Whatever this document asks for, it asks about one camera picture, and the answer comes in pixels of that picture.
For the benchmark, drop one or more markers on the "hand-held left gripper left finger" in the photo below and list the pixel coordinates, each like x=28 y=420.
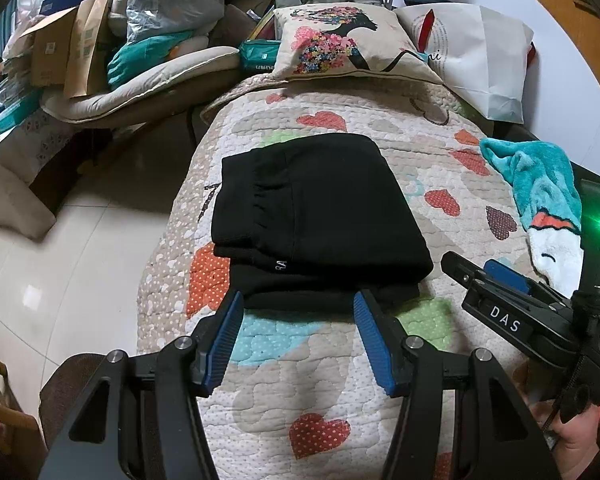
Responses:
x=224 y=345

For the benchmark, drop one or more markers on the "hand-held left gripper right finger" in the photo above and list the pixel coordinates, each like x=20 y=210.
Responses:
x=375 y=345

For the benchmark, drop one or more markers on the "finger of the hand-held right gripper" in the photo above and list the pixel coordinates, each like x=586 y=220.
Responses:
x=460 y=270
x=507 y=274

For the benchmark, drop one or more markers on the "black pants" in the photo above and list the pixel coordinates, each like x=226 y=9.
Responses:
x=320 y=210

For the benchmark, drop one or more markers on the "person's right hand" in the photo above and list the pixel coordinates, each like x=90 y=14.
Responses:
x=575 y=450

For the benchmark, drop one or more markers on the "heart print quilted bedspread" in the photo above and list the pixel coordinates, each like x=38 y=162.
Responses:
x=290 y=395

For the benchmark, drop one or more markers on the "teal fleece blanket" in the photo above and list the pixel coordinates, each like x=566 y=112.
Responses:
x=545 y=180

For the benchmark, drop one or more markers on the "white paper bag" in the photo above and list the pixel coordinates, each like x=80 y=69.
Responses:
x=480 y=60

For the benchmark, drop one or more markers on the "wooden chair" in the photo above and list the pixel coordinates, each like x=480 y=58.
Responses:
x=0 y=410

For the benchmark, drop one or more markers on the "wooden door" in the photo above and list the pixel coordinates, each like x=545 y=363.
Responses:
x=595 y=35

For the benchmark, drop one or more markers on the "beige floor cushion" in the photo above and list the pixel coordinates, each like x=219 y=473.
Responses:
x=10 y=195

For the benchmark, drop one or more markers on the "beige seat pad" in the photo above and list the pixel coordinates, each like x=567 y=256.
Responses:
x=145 y=95

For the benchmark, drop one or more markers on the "lattice print mattress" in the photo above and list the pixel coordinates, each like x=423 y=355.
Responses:
x=45 y=140

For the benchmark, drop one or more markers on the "teal packet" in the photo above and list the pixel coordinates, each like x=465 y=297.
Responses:
x=257 y=55

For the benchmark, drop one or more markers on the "floral figure print cushion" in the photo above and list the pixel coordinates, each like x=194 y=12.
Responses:
x=300 y=22

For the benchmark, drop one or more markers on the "teal cloth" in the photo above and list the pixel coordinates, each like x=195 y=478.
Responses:
x=145 y=55

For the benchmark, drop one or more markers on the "brown paper bag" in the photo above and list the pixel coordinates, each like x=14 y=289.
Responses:
x=87 y=45

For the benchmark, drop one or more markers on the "cardboard box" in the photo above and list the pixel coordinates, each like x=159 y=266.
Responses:
x=50 y=50

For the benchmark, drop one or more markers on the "clear plastic bag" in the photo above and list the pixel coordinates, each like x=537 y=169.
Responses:
x=175 y=5

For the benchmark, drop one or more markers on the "blue box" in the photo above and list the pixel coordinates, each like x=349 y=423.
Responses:
x=70 y=0

